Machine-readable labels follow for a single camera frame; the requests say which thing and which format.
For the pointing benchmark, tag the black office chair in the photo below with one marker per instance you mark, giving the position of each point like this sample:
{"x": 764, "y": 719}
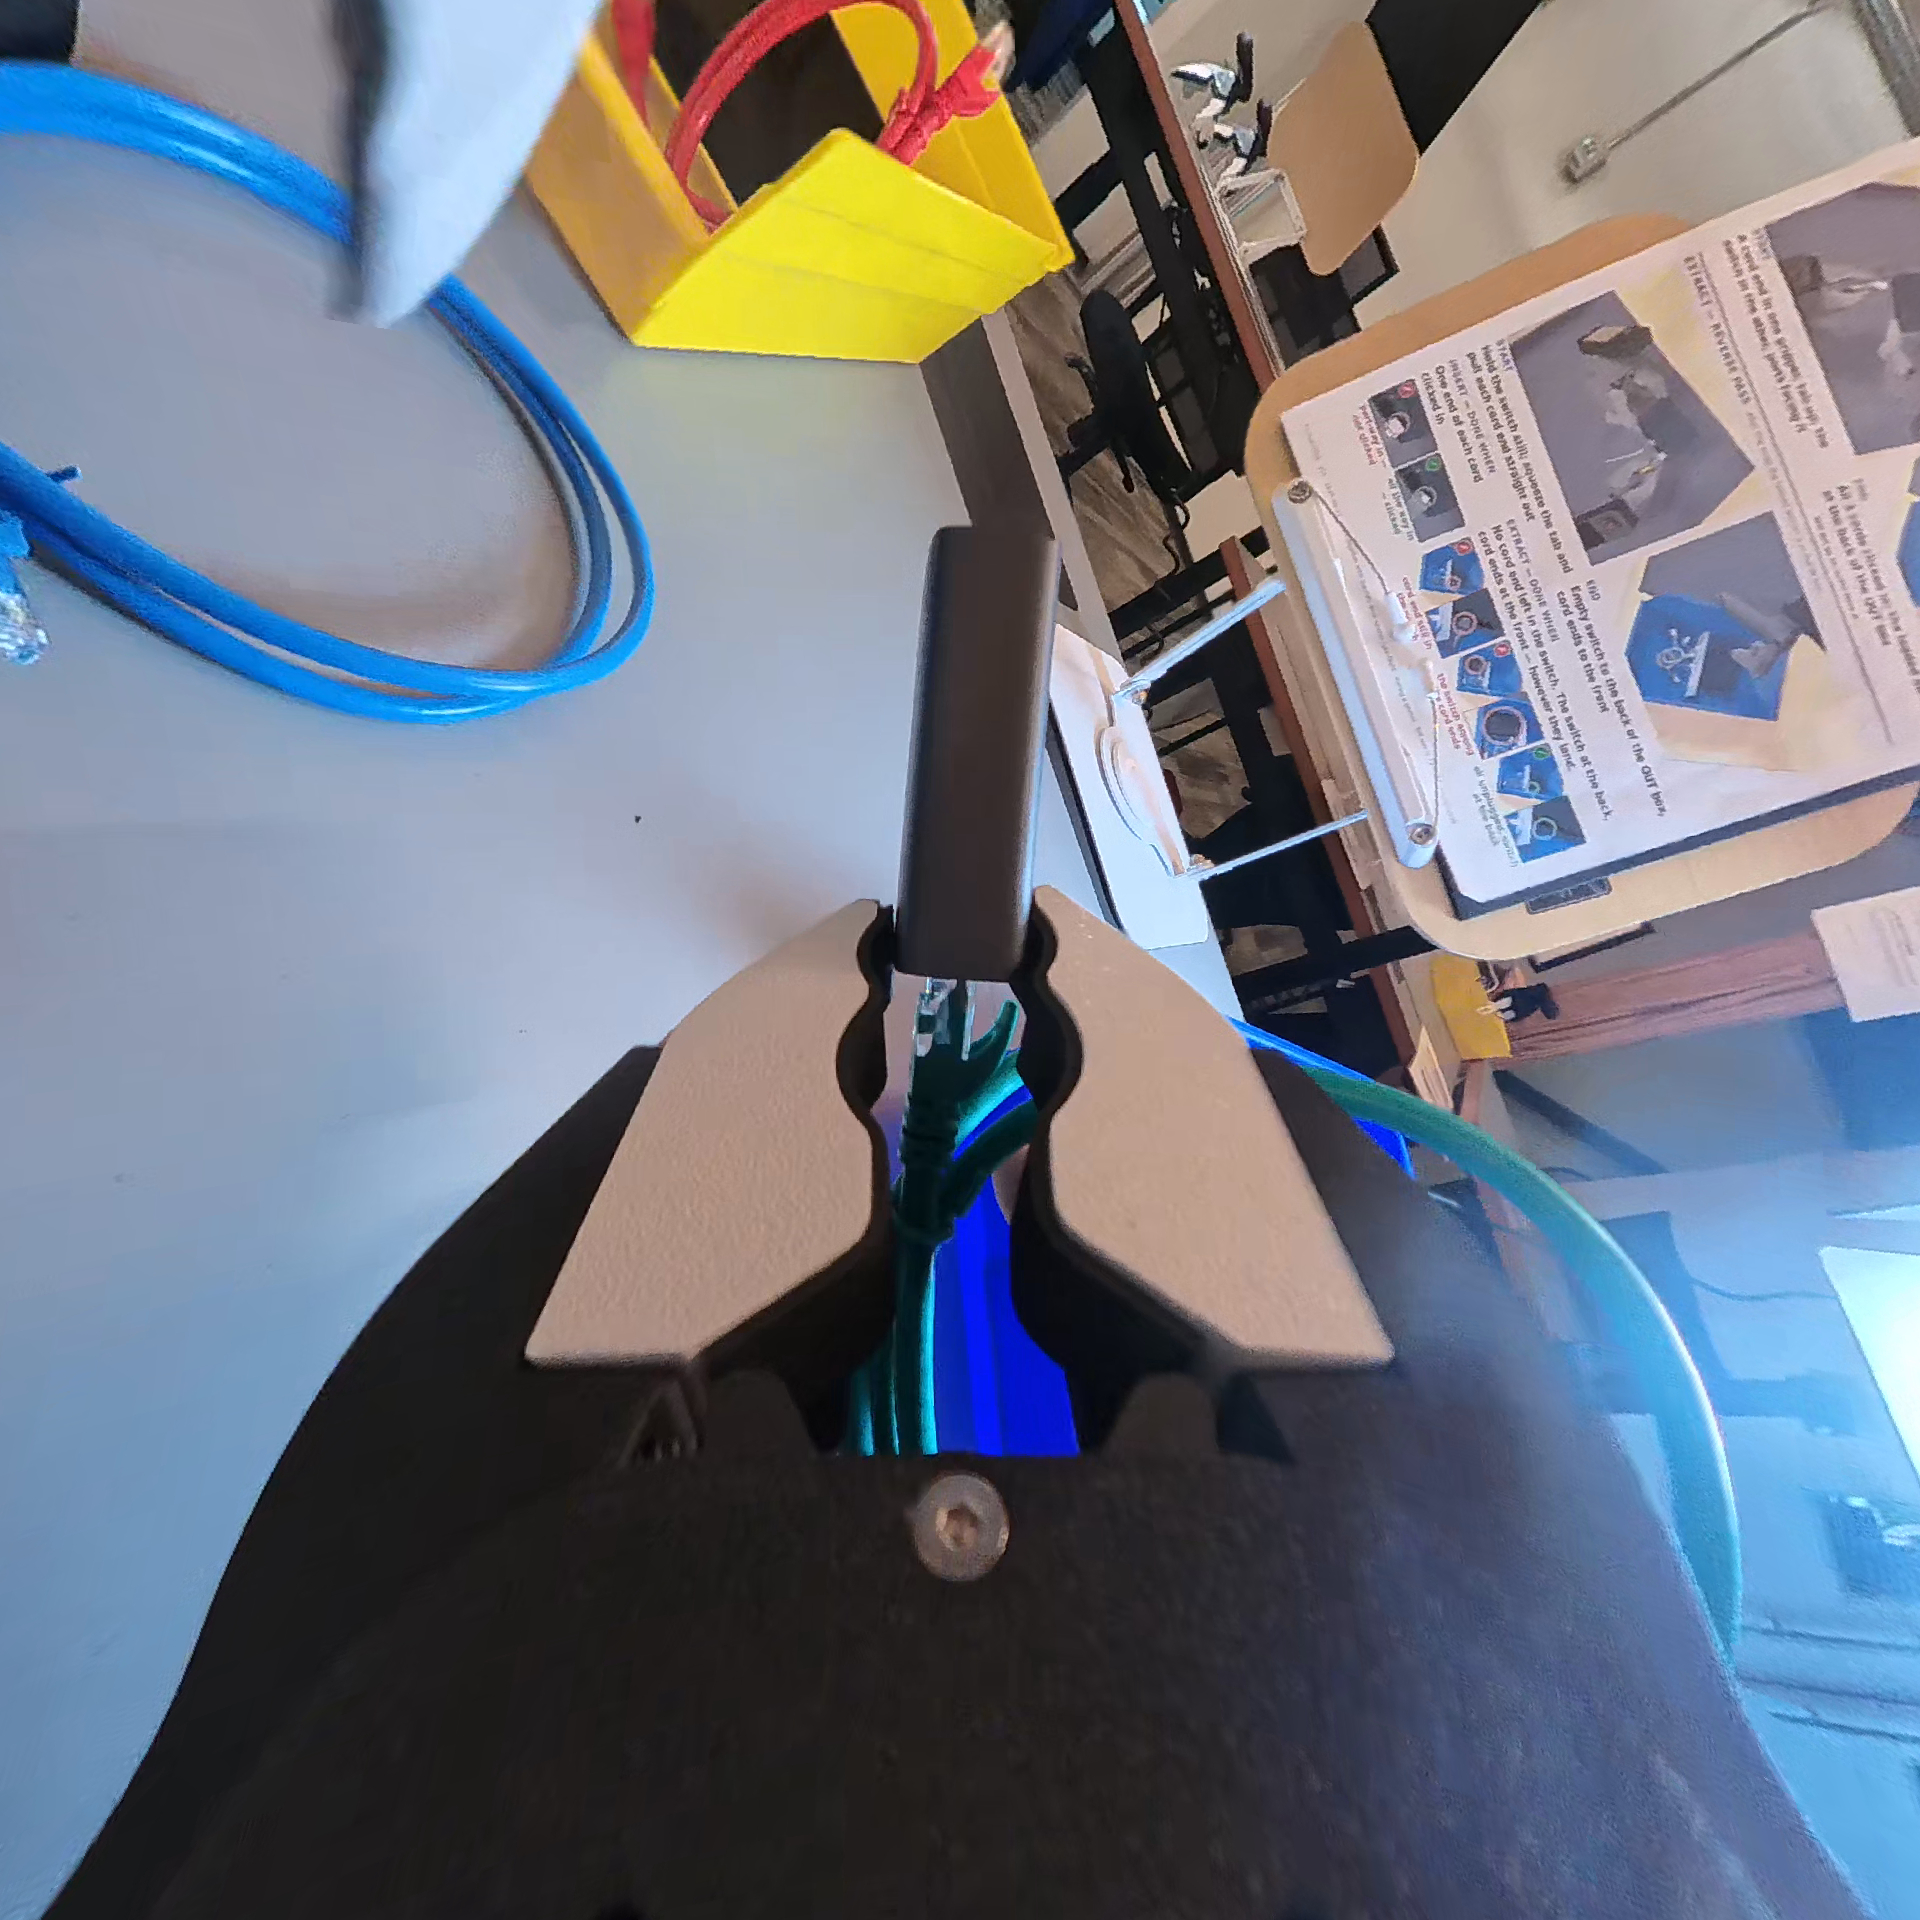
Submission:
{"x": 1118, "y": 352}

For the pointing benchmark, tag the silver metal tool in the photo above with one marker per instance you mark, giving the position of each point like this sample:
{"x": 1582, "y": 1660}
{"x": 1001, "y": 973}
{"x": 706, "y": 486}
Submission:
{"x": 1224, "y": 91}

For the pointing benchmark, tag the brown-edged table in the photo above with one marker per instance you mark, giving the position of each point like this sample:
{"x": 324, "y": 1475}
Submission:
{"x": 1180, "y": 150}

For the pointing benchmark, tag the bright monitor screen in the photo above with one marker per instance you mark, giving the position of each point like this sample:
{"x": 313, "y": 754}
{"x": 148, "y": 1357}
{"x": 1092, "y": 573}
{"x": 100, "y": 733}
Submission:
{"x": 1881, "y": 1349}

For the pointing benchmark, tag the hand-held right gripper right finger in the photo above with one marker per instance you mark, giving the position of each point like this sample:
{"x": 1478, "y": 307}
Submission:
{"x": 1184, "y": 1172}

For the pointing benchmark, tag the white paper sheet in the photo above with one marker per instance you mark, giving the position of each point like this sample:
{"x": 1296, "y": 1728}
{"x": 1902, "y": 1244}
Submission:
{"x": 1876, "y": 955}

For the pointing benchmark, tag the printed instruction sheet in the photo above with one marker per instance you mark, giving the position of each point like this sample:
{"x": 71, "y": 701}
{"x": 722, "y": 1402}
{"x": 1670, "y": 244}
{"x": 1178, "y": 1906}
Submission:
{"x": 1634, "y": 494}

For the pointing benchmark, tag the yellow plastic bin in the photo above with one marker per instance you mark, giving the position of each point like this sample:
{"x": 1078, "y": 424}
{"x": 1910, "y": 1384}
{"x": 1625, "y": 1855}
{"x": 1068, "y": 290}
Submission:
{"x": 839, "y": 254}

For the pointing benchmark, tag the metal wall conduit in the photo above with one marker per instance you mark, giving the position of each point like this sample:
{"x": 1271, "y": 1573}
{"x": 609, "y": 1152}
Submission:
{"x": 1590, "y": 154}

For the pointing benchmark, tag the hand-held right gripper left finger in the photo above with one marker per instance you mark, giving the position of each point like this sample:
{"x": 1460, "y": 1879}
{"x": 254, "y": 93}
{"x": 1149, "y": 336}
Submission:
{"x": 720, "y": 1172}

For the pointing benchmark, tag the black ethernet port adapter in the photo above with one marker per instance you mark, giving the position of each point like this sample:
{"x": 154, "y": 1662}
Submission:
{"x": 975, "y": 722}

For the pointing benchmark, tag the blue plastic bin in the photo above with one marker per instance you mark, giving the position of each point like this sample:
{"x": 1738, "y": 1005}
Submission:
{"x": 1021, "y": 1349}

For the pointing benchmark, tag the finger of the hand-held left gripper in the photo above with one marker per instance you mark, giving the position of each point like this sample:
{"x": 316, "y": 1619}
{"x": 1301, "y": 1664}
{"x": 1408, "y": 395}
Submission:
{"x": 464, "y": 136}

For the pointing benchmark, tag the white document stand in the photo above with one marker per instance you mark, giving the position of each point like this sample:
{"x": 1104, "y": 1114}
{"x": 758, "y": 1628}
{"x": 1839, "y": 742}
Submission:
{"x": 1358, "y": 661}

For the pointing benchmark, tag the wooden backing board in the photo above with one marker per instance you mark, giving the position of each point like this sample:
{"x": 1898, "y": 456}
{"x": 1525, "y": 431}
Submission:
{"x": 1500, "y": 922}

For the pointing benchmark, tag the wooden chair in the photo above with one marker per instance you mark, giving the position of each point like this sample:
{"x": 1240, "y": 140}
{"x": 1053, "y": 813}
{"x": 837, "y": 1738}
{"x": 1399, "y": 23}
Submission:
{"x": 1349, "y": 150}

